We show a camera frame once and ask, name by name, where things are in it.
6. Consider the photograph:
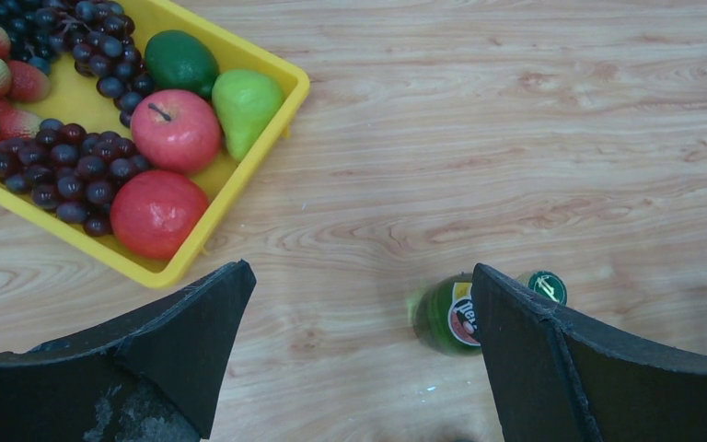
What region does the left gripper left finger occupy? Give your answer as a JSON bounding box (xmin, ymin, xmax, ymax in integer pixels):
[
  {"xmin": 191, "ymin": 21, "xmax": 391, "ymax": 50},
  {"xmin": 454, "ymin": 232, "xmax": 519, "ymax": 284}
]
[{"xmin": 0, "ymin": 261, "xmax": 256, "ymax": 441}]

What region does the red apple middle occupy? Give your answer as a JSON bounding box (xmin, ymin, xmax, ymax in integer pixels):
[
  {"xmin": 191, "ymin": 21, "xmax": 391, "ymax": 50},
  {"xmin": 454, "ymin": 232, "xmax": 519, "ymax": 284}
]
[{"xmin": 131, "ymin": 89, "xmax": 223, "ymax": 175}]

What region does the red apple front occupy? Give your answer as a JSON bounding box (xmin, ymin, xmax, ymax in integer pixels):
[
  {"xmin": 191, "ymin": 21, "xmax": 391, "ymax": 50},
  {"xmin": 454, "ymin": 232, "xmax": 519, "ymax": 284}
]
[{"xmin": 110, "ymin": 169, "xmax": 210, "ymax": 261}]

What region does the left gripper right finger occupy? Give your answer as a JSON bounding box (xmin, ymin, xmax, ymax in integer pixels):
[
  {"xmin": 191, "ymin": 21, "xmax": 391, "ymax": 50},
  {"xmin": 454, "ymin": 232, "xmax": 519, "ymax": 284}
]
[{"xmin": 471, "ymin": 264, "xmax": 707, "ymax": 441}]

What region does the green pear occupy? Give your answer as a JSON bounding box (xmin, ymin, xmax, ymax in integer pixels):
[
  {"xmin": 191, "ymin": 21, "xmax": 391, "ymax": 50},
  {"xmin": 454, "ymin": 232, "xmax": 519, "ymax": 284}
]
[{"xmin": 212, "ymin": 69, "xmax": 284, "ymax": 163}]

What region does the green glass Perrier bottle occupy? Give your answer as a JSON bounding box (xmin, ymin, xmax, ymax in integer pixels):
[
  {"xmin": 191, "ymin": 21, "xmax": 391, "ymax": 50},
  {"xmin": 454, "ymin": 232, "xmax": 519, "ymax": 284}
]
[{"xmin": 412, "ymin": 270, "xmax": 568, "ymax": 356}]

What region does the yellow plastic fruit tray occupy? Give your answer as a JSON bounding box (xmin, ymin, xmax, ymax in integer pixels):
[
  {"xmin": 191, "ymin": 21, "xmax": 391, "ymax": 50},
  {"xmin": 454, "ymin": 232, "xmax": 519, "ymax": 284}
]
[{"xmin": 0, "ymin": 1, "xmax": 310, "ymax": 288}]

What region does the dark purple grape bunch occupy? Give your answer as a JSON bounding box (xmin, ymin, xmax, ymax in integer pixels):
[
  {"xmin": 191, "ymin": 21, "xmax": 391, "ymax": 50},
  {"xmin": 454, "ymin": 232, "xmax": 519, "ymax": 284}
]
[{"xmin": 0, "ymin": 1, "xmax": 155, "ymax": 237}]

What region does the red apple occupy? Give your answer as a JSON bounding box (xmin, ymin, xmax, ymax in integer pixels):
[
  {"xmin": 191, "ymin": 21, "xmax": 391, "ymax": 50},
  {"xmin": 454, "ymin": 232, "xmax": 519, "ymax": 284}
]
[
  {"xmin": 110, "ymin": 169, "xmax": 210, "ymax": 261},
  {"xmin": 131, "ymin": 89, "xmax": 223, "ymax": 175}
]

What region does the green lime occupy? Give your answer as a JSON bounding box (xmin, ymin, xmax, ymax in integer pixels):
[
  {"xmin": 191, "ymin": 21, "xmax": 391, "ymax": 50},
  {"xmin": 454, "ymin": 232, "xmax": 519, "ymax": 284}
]
[{"xmin": 144, "ymin": 29, "xmax": 220, "ymax": 100}]

